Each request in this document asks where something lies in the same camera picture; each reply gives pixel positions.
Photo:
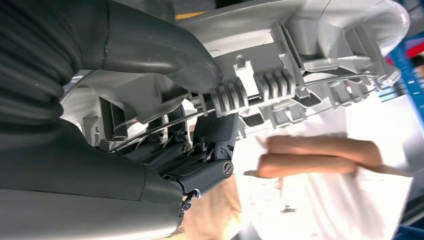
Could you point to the person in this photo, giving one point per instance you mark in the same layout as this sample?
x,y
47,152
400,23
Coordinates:
x,y
331,205

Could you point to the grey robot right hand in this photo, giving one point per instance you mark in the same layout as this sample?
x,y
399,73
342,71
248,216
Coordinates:
x,y
66,172

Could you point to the blue metal shelf rack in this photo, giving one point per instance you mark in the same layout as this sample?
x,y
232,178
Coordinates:
x,y
407,82

